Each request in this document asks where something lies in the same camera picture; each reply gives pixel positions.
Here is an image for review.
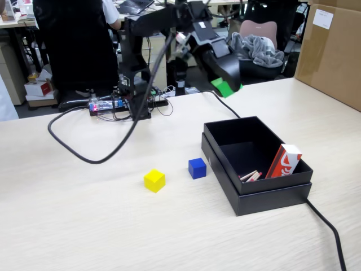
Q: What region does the red white matchbox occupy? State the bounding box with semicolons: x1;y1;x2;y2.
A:
265;143;303;179

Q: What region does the black box lid tray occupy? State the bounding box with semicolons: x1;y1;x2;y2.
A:
200;132;313;217

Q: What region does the grey blanket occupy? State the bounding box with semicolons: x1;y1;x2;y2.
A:
230;32;285;68

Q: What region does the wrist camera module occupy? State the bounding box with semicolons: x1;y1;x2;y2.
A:
166;31;194;63

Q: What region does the black open cardboard box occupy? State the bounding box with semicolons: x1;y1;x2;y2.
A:
203;115;314;195

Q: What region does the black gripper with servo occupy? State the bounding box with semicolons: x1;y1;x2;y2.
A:
186;1;243;91

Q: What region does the beige side cabinet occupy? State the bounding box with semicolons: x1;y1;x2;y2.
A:
0;36;28;106

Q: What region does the large brown cardboard box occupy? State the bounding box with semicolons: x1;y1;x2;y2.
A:
293;0;361;115

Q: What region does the controller board with wires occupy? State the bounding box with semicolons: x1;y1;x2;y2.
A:
87;86;173;123

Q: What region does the pink back office chair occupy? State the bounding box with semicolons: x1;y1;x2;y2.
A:
239;19;284;81

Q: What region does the thick black cable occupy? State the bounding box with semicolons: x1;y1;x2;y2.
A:
200;90;347;271

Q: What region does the flat brown cardboard box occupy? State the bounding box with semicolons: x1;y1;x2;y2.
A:
25;95;58;108

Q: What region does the white red small box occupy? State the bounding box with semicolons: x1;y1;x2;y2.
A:
24;78;56;98

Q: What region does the blue wooden cube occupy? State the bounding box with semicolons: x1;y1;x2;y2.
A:
188;158;208;180

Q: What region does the black laptop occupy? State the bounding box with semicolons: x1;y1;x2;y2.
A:
116;0;155;15

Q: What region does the green wooden cube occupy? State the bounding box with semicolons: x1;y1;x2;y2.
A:
210;77;244;99

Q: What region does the beige drawer cabinet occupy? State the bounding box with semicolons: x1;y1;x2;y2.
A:
142;36;168;89

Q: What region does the person in white shirt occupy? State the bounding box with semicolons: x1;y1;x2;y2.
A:
102;0;121;30

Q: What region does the black office chair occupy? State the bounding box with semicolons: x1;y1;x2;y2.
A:
32;0;121;112

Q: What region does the black usb camera cable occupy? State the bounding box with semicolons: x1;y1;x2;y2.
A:
47;33;174;165

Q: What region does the yellow wooden cube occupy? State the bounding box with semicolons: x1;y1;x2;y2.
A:
143;169;166;194

